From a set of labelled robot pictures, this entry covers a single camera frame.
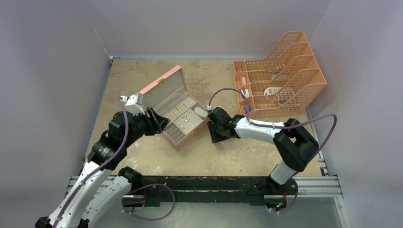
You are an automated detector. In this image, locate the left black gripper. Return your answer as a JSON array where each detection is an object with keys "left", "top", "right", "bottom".
[{"left": 124, "top": 106, "right": 169, "bottom": 147}]

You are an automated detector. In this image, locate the pink jewelry box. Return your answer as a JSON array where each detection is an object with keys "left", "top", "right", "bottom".
[{"left": 139, "top": 66, "right": 208, "bottom": 151}]

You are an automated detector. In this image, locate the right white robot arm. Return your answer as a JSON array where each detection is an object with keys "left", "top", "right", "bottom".
[{"left": 208, "top": 107, "right": 319, "bottom": 193}]

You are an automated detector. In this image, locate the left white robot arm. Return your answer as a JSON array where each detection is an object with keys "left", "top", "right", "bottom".
[{"left": 35, "top": 107, "right": 170, "bottom": 228}]

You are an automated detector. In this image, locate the cream oval watch pillow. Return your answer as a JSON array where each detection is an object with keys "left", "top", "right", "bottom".
[{"left": 194, "top": 107, "right": 208, "bottom": 118}]

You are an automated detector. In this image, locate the white stapler in organizer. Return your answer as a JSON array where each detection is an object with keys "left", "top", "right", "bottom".
[{"left": 240, "top": 89, "right": 249, "bottom": 97}]

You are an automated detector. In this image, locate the white label card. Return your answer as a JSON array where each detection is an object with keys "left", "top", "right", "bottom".
[{"left": 264, "top": 87, "right": 281, "bottom": 95}]

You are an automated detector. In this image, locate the orange mesh file organizer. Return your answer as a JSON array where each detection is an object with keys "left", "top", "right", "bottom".
[{"left": 234, "top": 31, "right": 327, "bottom": 119}]

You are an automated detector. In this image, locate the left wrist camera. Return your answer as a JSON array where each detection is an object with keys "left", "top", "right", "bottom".
[{"left": 120, "top": 93, "right": 145, "bottom": 115}]

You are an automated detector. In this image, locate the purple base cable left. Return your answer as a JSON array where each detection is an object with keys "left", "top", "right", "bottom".
[{"left": 121, "top": 183, "right": 176, "bottom": 221}]

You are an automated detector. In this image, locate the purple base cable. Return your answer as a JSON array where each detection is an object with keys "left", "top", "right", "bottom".
[
  {"left": 268, "top": 179, "right": 299, "bottom": 215},
  {"left": 121, "top": 183, "right": 176, "bottom": 221}
]

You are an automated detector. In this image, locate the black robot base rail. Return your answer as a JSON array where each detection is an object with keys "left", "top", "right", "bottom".
[{"left": 118, "top": 167, "right": 298, "bottom": 210}]

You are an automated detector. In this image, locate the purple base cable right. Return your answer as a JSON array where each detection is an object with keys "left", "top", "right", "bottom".
[{"left": 268, "top": 179, "right": 299, "bottom": 215}]

